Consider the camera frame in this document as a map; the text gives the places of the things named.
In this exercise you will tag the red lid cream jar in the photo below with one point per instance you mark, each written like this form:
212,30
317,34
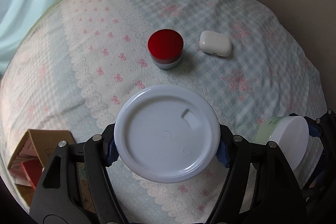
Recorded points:
166,48

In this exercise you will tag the floral checked bed cover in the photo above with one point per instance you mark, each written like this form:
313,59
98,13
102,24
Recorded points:
83,59

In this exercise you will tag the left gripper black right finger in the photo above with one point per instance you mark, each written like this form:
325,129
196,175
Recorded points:
276,198

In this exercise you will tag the white earbuds case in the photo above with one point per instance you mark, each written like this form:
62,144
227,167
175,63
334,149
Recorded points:
215,43

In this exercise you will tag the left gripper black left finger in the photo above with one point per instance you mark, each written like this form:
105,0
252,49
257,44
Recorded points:
58,199

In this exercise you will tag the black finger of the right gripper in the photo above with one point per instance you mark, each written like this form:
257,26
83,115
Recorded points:
320,187

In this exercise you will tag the red Marubi carton box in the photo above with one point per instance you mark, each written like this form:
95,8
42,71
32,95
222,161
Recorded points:
33,170

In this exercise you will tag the brown cardboard box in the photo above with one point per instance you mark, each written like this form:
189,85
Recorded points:
35,144

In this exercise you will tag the pale green white-lid jar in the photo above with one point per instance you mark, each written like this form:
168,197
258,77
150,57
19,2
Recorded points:
290,133

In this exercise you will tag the white lid green jar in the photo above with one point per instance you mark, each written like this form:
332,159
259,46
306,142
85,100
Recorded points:
167,133

